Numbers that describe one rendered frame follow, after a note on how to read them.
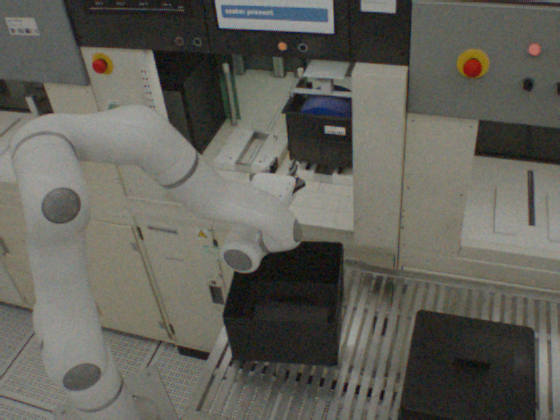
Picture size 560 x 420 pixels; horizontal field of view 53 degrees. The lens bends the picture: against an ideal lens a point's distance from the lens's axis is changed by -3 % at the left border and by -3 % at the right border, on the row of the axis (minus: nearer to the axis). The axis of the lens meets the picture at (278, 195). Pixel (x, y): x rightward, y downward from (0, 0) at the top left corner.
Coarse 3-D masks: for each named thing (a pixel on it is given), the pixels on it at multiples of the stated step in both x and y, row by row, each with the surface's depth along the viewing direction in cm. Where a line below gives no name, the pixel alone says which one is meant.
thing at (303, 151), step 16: (320, 64) 173; (336, 64) 172; (304, 80) 186; (304, 96) 189; (336, 96) 174; (288, 112) 172; (288, 128) 176; (304, 128) 174; (320, 128) 172; (336, 128) 170; (352, 128) 169; (288, 144) 180; (304, 144) 178; (320, 144) 176; (336, 144) 174; (352, 144) 172; (304, 160) 182; (320, 160) 180; (336, 160) 178; (352, 160) 176
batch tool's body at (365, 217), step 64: (64, 0) 146; (192, 0) 135; (128, 64) 154; (192, 64) 191; (384, 64) 131; (192, 128) 194; (256, 128) 213; (384, 128) 136; (128, 192) 188; (320, 192) 182; (384, 192) 148; (192, 256) 197; (384, 256) 170; (192, 320) 223; (384, 320) 190; (384, 384) 211
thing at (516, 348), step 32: (416, 320) 141; (448, 320) 140; (480, 320) 140; (416, 352) 134; (448, 352) 133; (480, 352) 132; (512, 352) 131; (416, 384) 128; (448, 384) 127; (480, 384) 126; (512, 384) 125; (416, 416) 124; (448, 416) 121; (480, 416) 120; (512, 416) 119
